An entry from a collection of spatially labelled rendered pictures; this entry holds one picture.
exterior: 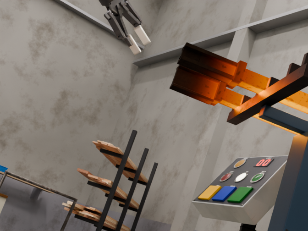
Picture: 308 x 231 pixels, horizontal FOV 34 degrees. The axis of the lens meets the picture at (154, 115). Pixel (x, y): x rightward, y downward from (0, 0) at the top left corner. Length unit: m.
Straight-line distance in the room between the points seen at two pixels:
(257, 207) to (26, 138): 9.21
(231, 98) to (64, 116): 10.15
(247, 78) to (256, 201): 0.97
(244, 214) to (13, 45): 9.44
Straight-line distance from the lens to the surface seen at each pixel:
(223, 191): 1.90
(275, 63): 7.87
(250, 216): 1.75
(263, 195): 1.78
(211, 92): 0.94
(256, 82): 0.84
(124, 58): 11.79
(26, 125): 10.76
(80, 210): 6.70
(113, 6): 1.74
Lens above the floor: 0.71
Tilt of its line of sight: 15 degrees up
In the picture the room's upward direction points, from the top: 20 degrees clockwise
